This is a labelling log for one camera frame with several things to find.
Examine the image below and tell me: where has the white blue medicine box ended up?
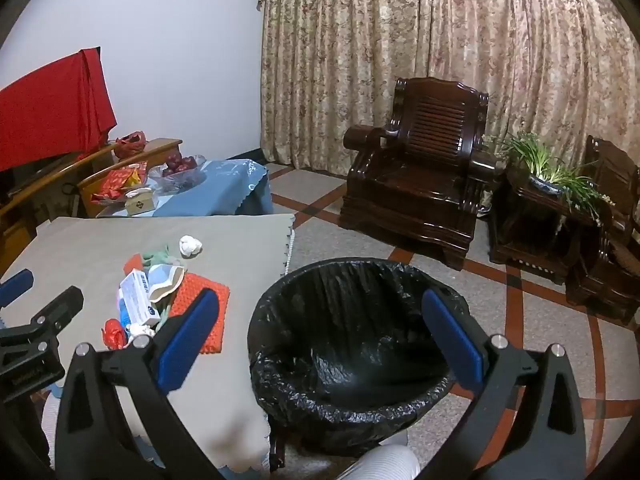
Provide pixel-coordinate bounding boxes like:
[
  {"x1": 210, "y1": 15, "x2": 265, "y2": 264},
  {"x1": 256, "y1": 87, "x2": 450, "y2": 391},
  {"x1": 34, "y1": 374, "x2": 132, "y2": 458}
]
[{"x1": 117, "y1": 269, "x2": 163, "y2": 328}]

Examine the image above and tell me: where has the light wooden furniture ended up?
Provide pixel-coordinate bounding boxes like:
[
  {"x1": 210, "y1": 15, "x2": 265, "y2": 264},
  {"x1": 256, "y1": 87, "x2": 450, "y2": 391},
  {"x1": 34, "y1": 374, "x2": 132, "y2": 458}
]
[{"x1": 0, "y1": 137, "x2": 183, "y2": 266}]

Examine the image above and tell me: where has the light blue white carton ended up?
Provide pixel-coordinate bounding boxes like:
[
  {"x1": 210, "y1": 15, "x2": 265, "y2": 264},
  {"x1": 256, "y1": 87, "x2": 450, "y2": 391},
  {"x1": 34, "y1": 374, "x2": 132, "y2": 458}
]
[{"x1": 145, "y1": 263, "x2": 188, "y2": 303}]

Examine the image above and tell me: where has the floral beige curtain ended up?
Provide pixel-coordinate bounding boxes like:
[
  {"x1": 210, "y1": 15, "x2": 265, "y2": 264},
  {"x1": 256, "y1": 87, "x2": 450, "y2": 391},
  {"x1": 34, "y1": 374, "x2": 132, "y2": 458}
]
[{"x1": 257, "y1": 0, "x2": 640, "y2": 221}]

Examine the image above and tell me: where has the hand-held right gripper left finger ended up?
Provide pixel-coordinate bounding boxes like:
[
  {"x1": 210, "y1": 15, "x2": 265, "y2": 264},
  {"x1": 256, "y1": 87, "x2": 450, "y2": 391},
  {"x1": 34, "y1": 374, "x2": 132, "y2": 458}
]
[{"x1": 54, "y1": 287, "x2": 223, "y2": 480}]

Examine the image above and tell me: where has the black bagged waste bin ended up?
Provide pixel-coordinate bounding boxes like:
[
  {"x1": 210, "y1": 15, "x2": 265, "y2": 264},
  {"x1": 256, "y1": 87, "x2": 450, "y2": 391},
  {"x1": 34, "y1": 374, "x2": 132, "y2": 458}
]
[{"x1": 247, "y1": 257, "x2": 473, "y2": 458}]

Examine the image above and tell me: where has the blue tablecloth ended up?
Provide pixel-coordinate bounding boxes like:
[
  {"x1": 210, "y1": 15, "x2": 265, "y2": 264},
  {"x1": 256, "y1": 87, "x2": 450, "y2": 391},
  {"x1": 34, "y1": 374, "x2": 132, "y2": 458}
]
[{"x1": 97, "y1": 158, "x2": 273, "y2": 218}]

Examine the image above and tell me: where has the orange foam net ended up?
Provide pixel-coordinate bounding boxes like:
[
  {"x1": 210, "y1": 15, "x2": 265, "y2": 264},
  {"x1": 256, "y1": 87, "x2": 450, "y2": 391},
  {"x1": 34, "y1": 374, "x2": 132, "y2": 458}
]
[{"x1": 122, "y1": 254, "x2": 231, "y2": 356}]

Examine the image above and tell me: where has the person's white trouser leg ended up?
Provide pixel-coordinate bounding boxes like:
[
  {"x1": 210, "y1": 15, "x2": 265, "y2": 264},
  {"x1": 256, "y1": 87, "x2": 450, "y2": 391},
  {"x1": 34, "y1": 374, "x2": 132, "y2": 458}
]
[{"x1": 332, "y1": 444, "x2": 421, "y2": 480}]

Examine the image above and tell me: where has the red wrapper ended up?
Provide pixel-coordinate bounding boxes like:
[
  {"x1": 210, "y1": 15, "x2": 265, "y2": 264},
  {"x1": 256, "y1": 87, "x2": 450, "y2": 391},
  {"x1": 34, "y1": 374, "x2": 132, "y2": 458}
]
[{"x1": 101, "y1": 319, "x2": 128, "y2": 350}]

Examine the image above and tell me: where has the red plastic bag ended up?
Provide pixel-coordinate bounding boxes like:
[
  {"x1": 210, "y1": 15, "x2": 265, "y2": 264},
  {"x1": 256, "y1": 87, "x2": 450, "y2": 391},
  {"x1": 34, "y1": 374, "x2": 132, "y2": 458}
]
[{"x1": 112, "y1": 131, "x2": 147, "y2": 160}]

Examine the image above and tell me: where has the clear glass fruit bowl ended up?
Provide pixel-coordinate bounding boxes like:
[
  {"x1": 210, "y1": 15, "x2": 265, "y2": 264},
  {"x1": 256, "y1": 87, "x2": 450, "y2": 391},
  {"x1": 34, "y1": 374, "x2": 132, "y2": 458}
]
[{"x1": 148, "y1": 154, "x2": 208, "y2": 193}]

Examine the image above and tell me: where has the red cloth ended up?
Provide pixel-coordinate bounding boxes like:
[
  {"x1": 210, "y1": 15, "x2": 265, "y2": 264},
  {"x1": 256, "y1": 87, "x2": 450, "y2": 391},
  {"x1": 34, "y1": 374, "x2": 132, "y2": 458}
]
[{"x1": 0, "y1": 47, "x2": 118, "y2": 173}]

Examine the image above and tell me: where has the red snack packet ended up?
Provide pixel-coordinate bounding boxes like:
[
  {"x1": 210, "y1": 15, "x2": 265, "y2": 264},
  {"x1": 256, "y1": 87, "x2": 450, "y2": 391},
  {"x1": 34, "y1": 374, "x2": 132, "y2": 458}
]
[{"x1": 89, "y1": 162, "x2": 146, "y2": 205}]

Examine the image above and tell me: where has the green rubber glove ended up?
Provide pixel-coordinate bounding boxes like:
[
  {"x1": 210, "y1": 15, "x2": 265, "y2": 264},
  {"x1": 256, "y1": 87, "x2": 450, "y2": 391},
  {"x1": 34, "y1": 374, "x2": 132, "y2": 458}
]
[{"x1": 137, "y1": 245, "x2": 183, "y2": 268}]

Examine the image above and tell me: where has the potted green plant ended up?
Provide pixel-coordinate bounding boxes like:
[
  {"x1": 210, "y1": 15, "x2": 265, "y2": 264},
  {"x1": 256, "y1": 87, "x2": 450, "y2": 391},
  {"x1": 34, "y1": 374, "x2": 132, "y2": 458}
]
[{"x1": 492, "y1": 132, "x2": 616, "y2": 226}]

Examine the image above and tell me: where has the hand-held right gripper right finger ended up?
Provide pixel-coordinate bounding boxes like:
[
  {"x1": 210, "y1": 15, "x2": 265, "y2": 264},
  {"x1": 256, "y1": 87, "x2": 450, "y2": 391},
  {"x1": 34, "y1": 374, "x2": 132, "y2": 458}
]
[{"x1": 415, "y1": 287, "x2": 587, "y2": 480}]

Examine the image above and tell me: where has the dark wooden armchair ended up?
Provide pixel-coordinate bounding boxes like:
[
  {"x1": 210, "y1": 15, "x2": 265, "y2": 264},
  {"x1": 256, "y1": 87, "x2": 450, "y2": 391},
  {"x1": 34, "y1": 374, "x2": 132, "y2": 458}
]
[
  {"x1": 339, "y1": 76, "x2": 498, "y2": 272},
  {"x1": 565, "y1": 135, "x2": 640, "y2": 326}
]

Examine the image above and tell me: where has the dark wooden side table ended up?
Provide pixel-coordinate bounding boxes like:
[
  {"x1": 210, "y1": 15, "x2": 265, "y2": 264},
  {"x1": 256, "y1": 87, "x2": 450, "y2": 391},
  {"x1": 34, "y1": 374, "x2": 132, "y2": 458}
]
[{"x1": 487, "y1": 167, "x2": 613, "y2": 286}]

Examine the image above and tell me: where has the small beige box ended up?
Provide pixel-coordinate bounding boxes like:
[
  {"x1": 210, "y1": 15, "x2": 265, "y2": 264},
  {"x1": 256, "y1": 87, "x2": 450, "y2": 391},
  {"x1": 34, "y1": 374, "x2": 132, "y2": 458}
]
[{"x1": 124, "y1": 189, "x2": 157, "y2": 217}]

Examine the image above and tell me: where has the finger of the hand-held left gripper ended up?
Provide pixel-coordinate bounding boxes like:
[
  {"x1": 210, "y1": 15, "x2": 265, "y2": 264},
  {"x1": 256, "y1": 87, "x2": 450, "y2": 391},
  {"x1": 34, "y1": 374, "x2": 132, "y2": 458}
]
[
  {"x1": 0, "y1": 286, "x2": 84, "y2": 361},
  {"x1": 0, "y1": 269, "x2": 34, "y2": 308}
]

